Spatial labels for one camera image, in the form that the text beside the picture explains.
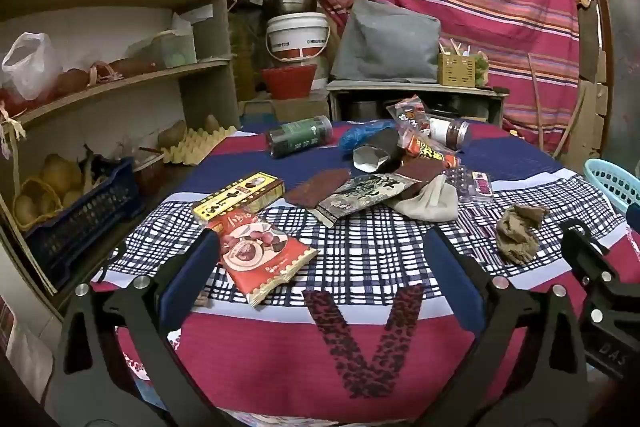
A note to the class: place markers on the red snack packet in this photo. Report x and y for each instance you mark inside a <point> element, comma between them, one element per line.
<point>260,257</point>

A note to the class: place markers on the light blue plastic basket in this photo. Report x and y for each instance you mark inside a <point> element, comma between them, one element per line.
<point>615,184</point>

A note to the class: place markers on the silver black pouch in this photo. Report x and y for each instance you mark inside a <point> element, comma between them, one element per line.
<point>395,144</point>

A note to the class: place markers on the blue plastic crate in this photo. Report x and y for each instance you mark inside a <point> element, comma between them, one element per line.
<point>85,222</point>

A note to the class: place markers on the pill blister pack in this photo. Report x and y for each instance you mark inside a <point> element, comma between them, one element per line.
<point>472,182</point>

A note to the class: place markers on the small woven basket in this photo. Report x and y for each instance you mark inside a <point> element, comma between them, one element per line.
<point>35,204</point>

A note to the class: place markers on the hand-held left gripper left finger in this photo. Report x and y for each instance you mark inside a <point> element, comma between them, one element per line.
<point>192,272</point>

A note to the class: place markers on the dark green can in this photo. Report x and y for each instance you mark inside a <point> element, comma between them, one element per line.
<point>299,137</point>

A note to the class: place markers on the yellow woven utensil holder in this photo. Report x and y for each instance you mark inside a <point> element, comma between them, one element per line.
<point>456,69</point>

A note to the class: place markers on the crushed white paper cup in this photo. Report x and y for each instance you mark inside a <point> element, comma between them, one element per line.
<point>369,158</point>

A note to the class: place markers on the yellow cardboard box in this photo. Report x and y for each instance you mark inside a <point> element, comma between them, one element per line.
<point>240,197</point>

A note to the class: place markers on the beige cloth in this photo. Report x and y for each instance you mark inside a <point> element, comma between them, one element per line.
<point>430,204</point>

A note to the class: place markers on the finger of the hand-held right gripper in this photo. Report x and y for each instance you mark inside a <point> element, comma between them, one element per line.
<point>585,257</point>
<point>634,214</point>

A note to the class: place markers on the brown spice jar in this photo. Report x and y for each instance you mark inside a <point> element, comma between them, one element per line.
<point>452,132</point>

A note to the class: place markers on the grey cushion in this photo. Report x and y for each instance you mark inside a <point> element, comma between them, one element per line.
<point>385,39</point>

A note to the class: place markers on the yellow egg tray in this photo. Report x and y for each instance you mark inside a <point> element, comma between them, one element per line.
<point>200,147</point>

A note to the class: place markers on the green leafy vegetables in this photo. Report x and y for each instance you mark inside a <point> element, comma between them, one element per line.
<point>481,67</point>

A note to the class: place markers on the low grey cabinet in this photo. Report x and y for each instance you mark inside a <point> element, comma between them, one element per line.
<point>410,88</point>

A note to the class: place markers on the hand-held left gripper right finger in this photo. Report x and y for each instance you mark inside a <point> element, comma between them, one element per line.
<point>452,282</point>

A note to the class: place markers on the white plastic bucket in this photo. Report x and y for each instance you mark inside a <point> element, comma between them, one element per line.
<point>297,32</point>

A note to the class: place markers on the patterned tablecloth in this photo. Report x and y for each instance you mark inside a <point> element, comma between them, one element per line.
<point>360,257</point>

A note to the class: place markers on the crumpled brown sock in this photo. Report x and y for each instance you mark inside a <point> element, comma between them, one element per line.
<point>520,229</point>

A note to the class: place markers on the brown cardboard box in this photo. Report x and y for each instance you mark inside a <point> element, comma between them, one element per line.
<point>295,109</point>

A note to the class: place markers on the black and white snack packet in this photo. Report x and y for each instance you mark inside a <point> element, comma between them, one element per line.
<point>367,197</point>

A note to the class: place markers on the clear orange snack wrapper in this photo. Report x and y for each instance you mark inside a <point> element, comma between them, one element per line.
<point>420,142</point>

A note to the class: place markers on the red plastic basin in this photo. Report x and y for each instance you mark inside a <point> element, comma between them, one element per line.
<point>289,82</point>

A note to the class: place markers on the white plastic bag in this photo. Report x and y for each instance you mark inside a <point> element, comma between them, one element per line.
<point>27,67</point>

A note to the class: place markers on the blue plastic bag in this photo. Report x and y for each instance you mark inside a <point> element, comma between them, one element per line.
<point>355,138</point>

